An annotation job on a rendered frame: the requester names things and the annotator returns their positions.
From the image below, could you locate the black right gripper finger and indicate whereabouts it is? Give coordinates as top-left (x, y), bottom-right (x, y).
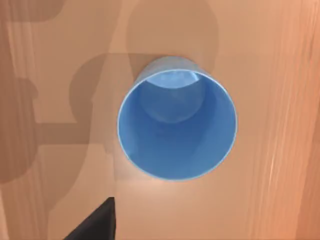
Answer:
top-left (62, 196), bottom-right (118, 240)

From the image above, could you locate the blue cup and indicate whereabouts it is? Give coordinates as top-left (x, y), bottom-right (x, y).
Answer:
top-left (116, 56), bottom-right (238, 183)

